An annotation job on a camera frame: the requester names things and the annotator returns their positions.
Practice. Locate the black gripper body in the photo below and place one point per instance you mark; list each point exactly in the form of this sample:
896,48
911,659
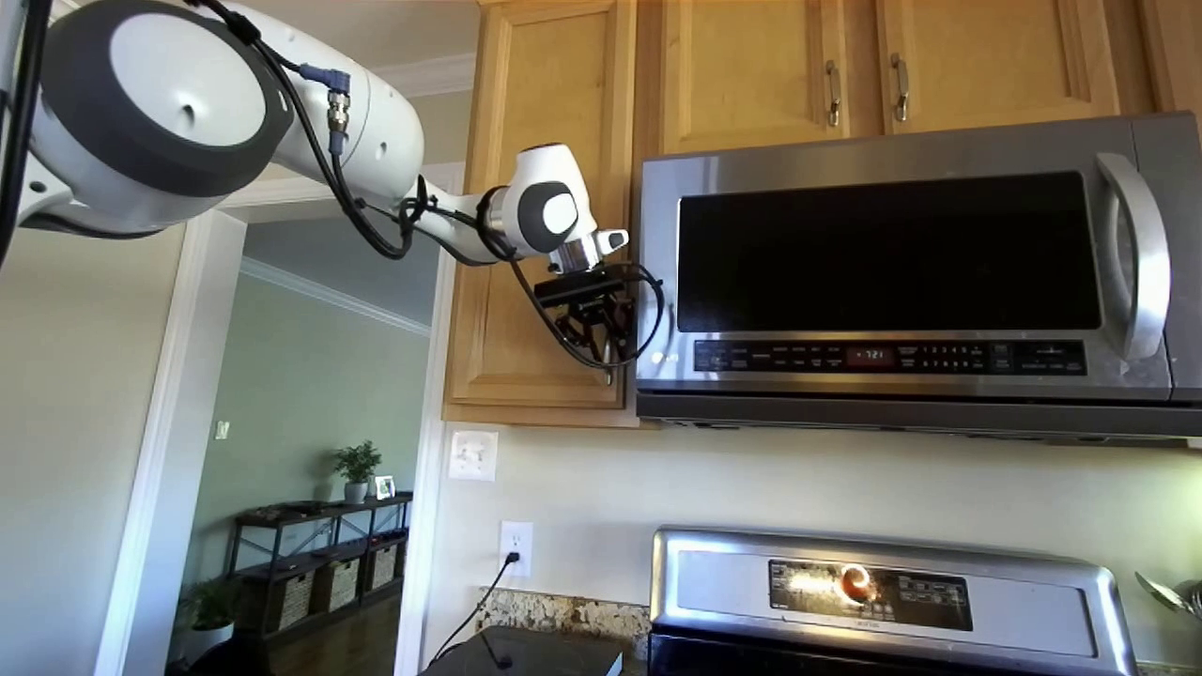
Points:
586,296

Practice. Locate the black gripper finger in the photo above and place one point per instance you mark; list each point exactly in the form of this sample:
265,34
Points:
583,338
616,338

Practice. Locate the tall wooden cupboard door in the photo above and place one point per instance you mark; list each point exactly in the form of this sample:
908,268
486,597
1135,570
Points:
526,324

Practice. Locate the wooden cupboard cabinet body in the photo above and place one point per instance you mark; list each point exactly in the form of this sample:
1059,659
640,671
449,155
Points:
551,413

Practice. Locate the short wooden cupboard door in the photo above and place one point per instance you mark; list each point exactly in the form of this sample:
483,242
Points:
996,61
754,70

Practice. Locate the small green potted plant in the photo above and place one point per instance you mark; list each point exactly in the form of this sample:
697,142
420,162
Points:
358,468

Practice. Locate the stainless steel microwave oven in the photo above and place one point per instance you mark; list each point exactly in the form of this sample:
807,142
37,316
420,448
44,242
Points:
901,274

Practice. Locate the black countertop appliance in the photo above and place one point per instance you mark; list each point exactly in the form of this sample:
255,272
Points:
526,654

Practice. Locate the dark wooden shelf unit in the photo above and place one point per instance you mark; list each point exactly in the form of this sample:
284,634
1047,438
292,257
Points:
320,556

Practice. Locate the stainless steel gas stove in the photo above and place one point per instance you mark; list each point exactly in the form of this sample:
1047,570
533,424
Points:
876,605

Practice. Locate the green floor potted plant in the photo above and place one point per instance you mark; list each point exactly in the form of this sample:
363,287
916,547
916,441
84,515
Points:
209,615

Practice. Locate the metal utensil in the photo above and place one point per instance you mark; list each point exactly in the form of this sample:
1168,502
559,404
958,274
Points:
1168,590

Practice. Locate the white light switch plate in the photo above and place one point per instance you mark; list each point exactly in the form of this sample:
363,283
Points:
476,455

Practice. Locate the white wall power outlet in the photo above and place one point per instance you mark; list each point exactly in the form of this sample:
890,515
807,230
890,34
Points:
517,550

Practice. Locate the small white picture frame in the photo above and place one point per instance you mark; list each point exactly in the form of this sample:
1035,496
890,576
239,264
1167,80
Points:
385,486

